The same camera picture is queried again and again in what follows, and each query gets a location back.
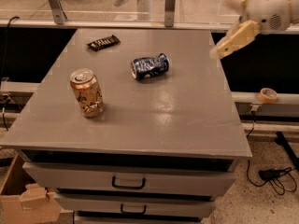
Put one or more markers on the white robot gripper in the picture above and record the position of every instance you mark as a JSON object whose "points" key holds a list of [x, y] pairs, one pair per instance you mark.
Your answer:
{"points": [[268, 10]]}

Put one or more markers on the blue pepsi can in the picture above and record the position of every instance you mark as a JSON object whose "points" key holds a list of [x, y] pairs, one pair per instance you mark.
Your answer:
{"points": [[149, 66]]}

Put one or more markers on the orange soda can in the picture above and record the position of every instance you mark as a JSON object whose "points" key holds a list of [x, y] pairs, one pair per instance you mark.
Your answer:
{"points": [[87, 91]]}

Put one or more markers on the roll of tan tape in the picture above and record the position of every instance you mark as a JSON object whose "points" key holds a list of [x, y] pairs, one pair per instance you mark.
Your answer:
{"points": [[267, 95]]}

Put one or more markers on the black stand leg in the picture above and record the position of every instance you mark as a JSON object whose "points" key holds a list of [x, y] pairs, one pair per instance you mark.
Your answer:
{"points": [[282, 141]]}

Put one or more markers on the black candy bar wrapper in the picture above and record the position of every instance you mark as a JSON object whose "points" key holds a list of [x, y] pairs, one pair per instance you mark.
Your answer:
{"points": [[104, 43]]}

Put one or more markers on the grey drawer cabinet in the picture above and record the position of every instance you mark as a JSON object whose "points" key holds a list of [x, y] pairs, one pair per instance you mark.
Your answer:
{"points": [[184, 119]]}

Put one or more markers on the top grey drawer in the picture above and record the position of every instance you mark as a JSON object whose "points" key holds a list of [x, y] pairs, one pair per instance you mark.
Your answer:
{"points": [[113, 178]]}

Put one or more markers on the grey drawer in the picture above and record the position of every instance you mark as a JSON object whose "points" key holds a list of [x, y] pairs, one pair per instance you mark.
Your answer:
{"points": [[113, 178], [135, 205]]}

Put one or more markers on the middle grey drawer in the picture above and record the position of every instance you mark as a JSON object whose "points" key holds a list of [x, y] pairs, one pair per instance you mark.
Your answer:
{"points": [[135, 205]]}

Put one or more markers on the cardboard box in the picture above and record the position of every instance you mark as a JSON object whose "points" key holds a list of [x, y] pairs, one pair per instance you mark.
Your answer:
{"points": [[23, 200]]}

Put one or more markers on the middle metal bracket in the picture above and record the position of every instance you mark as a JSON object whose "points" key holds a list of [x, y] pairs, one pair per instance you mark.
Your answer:
{"points": [[169, 13]]}

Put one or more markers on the metal bracket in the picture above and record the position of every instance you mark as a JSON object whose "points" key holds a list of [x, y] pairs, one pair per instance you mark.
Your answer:
{"points": [[169, 13], [58, 14]]}

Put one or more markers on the black power adapter with cable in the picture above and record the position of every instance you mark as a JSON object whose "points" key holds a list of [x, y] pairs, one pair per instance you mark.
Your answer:
{"points": [[272, 177]]}

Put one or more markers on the left metal bracket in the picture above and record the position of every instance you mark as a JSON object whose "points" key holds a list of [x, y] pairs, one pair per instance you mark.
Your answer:
{"points": [[58, 14]]}

